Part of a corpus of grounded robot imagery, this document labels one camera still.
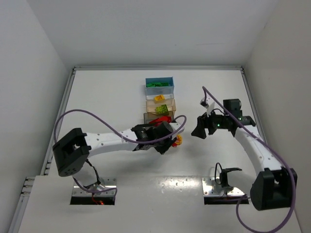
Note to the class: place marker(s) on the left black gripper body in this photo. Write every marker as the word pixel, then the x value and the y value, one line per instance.
pixel 164 144

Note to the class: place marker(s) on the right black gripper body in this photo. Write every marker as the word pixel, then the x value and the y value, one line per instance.
pixel 207 124

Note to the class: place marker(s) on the red curved lego brick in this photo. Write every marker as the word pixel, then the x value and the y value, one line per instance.
pixel 157 121

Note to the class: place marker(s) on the red round lego brick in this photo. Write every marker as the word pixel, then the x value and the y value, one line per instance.
pixel 167 119

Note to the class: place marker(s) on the dark green lego brick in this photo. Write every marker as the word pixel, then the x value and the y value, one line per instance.
pixel 152 85

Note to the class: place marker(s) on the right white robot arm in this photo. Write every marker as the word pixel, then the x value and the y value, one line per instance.
pixel 274 184

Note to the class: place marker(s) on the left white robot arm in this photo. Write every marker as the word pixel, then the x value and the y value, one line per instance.
pixel 73 151

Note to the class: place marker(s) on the grey plastic container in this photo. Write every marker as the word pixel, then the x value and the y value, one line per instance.
pixel 153 115

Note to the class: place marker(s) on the orange plastic container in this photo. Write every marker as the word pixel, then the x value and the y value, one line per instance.
pixel 151 105

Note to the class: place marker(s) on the blue plastic container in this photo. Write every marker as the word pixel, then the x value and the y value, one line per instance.
pixel 160 80

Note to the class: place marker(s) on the clear plastic container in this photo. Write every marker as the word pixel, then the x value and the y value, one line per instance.
pixel 166 91

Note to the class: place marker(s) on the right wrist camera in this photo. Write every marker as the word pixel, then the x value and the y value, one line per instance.
pixel 209 104

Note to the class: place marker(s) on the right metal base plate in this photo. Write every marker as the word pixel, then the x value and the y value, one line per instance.
pixel 213 190

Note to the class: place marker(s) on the metal base plate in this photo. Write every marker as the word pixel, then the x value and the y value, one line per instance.
pixel 106 189
pixel 213 190

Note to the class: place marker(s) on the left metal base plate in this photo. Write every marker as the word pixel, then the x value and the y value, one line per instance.
pixel 106 189

